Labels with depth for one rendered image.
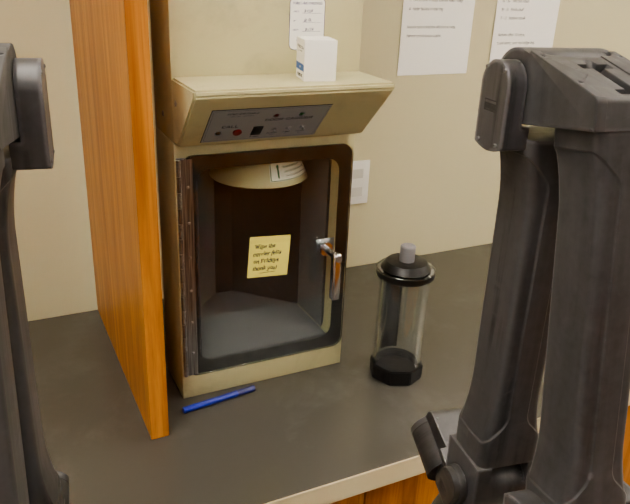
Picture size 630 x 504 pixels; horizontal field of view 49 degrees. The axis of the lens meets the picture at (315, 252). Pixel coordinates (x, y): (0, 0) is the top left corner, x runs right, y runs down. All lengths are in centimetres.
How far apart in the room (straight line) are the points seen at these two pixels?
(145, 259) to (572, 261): 67
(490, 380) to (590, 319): 15
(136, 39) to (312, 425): 68
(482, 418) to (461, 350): 82
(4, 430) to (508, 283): 40
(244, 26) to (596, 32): 128
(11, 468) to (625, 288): 42
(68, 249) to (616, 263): 125
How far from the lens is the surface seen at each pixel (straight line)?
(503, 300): 62
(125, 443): 121
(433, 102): 183
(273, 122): 107
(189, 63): 108
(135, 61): 96
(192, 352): 123
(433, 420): 79
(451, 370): 141
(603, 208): 51
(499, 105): 55
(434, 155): 188
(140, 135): 98
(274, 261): 121
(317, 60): 106
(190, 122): 102
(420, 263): 126
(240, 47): 110
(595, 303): 53
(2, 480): 45
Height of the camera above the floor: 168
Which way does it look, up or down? 23 degrees down
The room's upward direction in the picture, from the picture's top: 3 degrees clockwise
